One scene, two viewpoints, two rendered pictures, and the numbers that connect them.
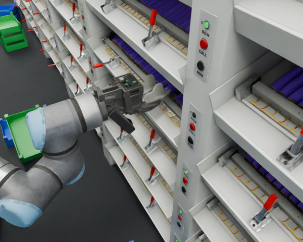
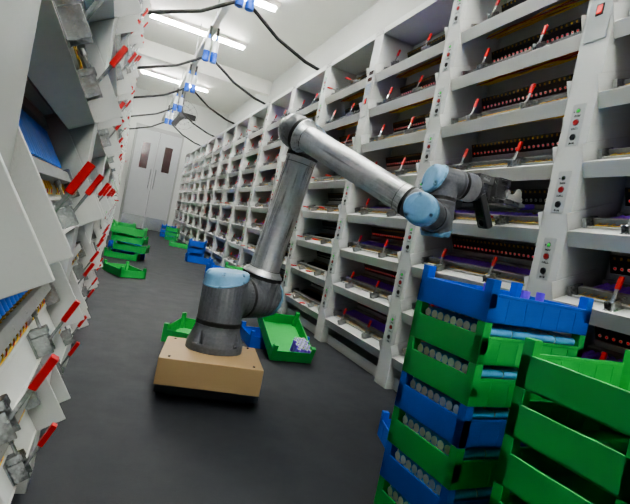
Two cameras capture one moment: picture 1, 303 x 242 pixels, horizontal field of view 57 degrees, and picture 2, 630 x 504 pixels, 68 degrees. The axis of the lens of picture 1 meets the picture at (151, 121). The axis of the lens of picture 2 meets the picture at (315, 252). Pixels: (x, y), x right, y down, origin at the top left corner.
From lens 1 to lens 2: 1.28 m
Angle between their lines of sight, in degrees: 41
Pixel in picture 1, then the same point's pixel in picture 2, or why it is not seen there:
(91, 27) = not seen: hidden behind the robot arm
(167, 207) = not seen: hidden behind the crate
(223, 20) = (591, 102)
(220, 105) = (587, 159)
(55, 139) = (450, 182)
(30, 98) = not seen: hidden behind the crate
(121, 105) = (490, 194)
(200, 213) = (560, 297)
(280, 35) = (628, 89)
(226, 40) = (593, 111)
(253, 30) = (611, 99)
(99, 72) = (418, 246)
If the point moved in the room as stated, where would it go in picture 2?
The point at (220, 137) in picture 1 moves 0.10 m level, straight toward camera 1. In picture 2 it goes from (584, 197) to (587, 190)
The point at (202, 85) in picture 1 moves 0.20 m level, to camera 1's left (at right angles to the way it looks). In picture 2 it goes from (572, 150) to (501, 138)
